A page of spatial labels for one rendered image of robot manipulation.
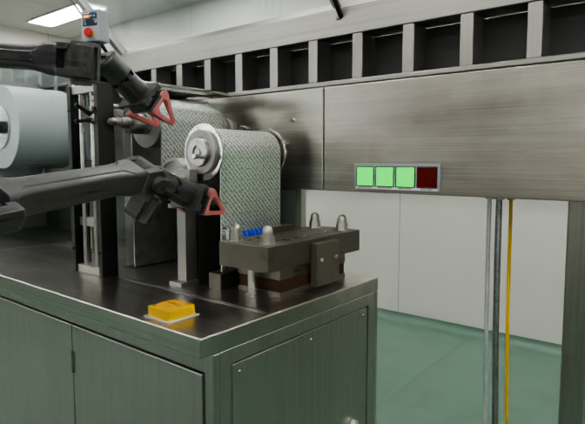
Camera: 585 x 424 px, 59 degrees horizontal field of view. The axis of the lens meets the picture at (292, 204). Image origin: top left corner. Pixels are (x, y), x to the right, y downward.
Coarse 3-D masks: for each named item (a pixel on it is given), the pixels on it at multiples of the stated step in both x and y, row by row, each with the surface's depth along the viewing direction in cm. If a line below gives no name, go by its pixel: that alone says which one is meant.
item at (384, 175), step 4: (376, 168) 140; (380, 168) 139; (384, 168) 138; (388, 168) 137; (392, 168) 137; (376, 172) 140; (380, 172) 139; (384, 172) 138; (388, 172) 137; (392, 172) 137; (376, 176) 140; (380, 176) 139; (384, 176) 138; (388, 176) 137; (392, 176) 137; (376, 180) 140; (380, 180) 139; (384, 180) 138; (388, 180) 137; (392, 180) 137; (376, 184) 140; (380, 184) 139; (384, 184) 138; (388, 184) 138; (392, 184) 137
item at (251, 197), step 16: (224, 176) 133; (240, 176) 138; (256, 176) 143; (272, 176) 148; (224, 192) 133; (240, 192) 138; (256, 192) 143; (272, 192) 148; (240, 208) 139; (256, 208) 143; (272, 208) 149; (224, 224) 134; (240, 224) 139; (256, 224) 144; (272, 224) 149
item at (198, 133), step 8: (192, 136) 136; (200, 136) 134; (208, 136) 132; (216, 144) 132; (216, 152) 131; (208, 160) 133; (216, 160) 132; (192, 168) 137; (200, 168) 135; (208, 168) 133
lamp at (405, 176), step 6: (396, 168) 136; (402, 168) 135; (408, 168) 134; (396, 174) 136; (402, 174) 135; (408, 174) 134; (396, 180) 136; (402, 180) 135; (408, 180) 134; (408, 186) 134
